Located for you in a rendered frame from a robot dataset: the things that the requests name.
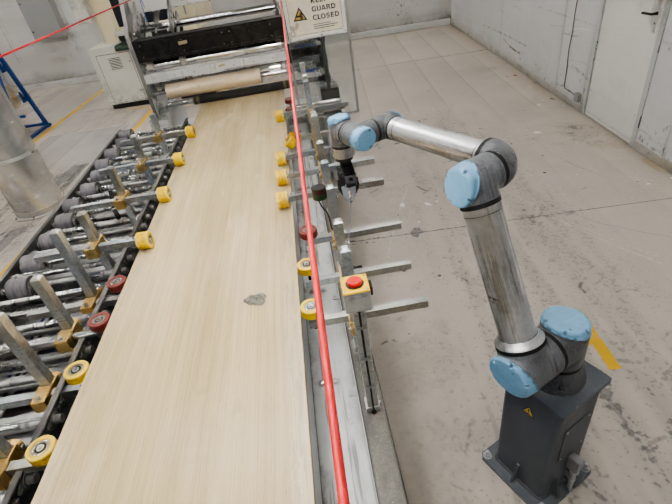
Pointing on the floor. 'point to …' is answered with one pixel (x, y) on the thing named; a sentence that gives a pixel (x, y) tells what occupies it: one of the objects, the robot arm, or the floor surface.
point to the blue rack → (24, 98)
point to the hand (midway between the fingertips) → (350, 201)
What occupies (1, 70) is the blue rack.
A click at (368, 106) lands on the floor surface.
